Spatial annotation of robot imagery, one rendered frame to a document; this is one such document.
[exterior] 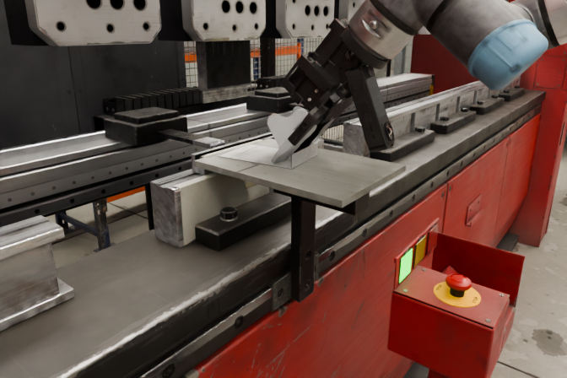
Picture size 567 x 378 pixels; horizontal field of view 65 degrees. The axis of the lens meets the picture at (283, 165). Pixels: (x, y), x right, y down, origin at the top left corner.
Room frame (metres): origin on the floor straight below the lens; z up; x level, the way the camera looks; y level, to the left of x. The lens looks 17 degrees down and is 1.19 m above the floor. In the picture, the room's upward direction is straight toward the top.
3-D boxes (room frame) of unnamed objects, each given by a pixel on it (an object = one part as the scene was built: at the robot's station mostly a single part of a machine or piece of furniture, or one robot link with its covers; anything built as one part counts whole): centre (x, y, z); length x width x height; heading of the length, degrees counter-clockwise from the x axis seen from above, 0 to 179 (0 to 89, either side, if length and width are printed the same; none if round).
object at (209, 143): (0.82, 0.21, 1.01); 0.26 x 0.12 x 0.05; 51
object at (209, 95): (0.73, 0.09, 1.13); 0.10 x 0.02 x 0.10; 141
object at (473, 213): (1.43, -0.67, 0.58); 0.15 x 0.02 x 0.07; 141
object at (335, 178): (0.64, -0.02, 1.00); 0.26 x 0.18 x 0.01; 51
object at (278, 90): (1.14, -0.04, 1.01); 0.26 x 0.12 x 0.05; 51
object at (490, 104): (1.79, -0.83, 0.89); 0.30 x 0.05 x 0.03; 141
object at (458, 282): (0.62, -0.28, 0.79); 0.04 x 0.04 x 0.04
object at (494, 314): (0.67, -0.30, 0.75); 0.20 x 0.16 x 0.18; 142
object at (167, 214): (0.77, 0.06, 0.92); 0.39 x 0.06 x 0.10; 141
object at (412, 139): (1.16, -0.33, 0.89); 0.30 x 0.05 x 0.03; 141
